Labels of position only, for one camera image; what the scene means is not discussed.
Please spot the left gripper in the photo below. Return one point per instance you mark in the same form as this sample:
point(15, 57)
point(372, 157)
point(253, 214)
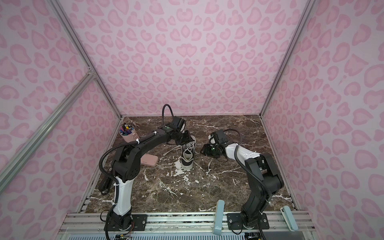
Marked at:
point(187, 139)

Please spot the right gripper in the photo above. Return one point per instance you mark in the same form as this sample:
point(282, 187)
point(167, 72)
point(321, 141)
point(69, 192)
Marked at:
point(206, 151)

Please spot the white shoelace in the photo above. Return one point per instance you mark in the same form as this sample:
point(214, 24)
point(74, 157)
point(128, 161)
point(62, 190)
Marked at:
point(171, 161)

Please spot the black white sneaker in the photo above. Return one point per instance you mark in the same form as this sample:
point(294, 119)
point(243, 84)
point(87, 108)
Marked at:
point(188, 154)

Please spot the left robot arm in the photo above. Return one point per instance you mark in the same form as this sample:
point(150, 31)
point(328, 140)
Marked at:
point(127, 167)

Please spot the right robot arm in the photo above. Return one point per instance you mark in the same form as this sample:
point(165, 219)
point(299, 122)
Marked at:
point(263, 175)

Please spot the pink rectangular case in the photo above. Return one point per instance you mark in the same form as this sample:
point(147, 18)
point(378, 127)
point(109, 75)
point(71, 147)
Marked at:
point(149, 160)

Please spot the pink pen cup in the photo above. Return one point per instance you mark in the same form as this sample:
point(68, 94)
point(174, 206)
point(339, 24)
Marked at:
point(131, 137)

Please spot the pens in cup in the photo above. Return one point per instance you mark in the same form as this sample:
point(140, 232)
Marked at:
point(126, 130)

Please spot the light blue clamp centre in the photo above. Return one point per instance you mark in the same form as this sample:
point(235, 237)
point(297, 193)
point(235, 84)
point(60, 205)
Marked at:
point(218, 221)

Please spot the light blue clamp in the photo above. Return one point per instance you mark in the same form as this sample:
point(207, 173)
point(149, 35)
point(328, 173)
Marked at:
point(218, 221)
point(289, 218)

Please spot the light blue clamp right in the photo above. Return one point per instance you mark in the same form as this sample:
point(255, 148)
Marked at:
point(289, 218)

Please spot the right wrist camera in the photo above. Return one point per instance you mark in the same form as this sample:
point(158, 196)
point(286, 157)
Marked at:
point(219, 138)

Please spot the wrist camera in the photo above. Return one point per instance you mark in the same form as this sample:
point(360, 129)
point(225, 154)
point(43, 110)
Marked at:
point(178, 124)
point(219, 138)

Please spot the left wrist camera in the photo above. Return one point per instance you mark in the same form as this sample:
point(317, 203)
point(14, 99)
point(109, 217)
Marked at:
point(178, 124)

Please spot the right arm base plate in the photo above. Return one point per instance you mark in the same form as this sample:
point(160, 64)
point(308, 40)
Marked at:
point(237, 222)

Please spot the aluminium rail base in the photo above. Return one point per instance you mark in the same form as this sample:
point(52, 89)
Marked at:
point(186, 226)

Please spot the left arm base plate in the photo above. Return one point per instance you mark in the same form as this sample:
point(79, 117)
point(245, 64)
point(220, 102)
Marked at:
point(127, 222)

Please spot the diagonal aluminium frame bar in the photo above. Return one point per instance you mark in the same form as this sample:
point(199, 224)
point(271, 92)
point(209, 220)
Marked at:
point(21, 157)

